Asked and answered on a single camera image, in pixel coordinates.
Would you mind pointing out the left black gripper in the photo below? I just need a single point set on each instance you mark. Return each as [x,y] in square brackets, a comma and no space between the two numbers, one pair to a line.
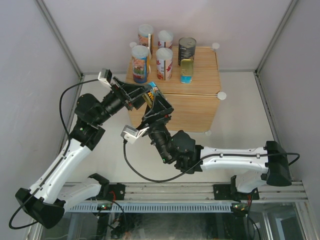
[130,95]

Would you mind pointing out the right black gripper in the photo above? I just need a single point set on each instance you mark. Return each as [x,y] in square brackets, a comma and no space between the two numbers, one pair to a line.
[160,112]

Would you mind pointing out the rectangular gold tin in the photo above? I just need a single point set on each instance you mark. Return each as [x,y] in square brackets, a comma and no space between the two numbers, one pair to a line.
[186,71]
[152,94]

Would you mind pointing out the wooden cube shelf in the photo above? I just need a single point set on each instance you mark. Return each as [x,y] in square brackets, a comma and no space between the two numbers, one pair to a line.
[195,104]

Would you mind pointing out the white lid can colourful label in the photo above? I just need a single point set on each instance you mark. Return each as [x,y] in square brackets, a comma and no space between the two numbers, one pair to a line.
[140,57]

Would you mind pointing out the tall can with spoon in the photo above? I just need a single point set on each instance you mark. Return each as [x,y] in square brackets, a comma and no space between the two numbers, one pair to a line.
[145,36]

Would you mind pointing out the white lid can red label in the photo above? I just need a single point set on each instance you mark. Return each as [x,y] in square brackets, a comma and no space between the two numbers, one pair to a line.
[165,39]

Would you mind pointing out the dark round tin can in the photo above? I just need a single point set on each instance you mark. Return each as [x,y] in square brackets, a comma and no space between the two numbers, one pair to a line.
[186,48]

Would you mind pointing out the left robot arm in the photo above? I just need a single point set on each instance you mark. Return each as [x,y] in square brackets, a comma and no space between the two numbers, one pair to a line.
[43,200]

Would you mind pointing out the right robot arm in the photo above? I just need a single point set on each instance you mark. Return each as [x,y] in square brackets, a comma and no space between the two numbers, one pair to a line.
[267,165]

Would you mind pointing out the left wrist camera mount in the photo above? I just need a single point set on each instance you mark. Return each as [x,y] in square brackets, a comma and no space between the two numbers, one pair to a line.
[106,76]

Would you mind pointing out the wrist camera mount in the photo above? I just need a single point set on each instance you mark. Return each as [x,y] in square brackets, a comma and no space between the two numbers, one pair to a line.
[106,76]
[131,134]

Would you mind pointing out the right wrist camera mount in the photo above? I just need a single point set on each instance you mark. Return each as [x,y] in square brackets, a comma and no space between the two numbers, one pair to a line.
[131,134]

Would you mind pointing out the left black base bracket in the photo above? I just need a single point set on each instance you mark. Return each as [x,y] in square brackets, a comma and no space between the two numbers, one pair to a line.
[116,192]

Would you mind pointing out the black base bracket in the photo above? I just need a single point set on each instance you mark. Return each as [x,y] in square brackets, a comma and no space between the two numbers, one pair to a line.
[227,192]
[116,192]

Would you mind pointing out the slotted cable duct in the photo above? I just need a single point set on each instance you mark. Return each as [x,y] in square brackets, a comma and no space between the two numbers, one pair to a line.
[163,207]

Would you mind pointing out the right black base bracket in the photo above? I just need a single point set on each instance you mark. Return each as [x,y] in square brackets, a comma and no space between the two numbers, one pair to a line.
[227,192]

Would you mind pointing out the aluminium mounting rail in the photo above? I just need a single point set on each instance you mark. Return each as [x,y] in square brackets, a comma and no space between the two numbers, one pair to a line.
[203,192]

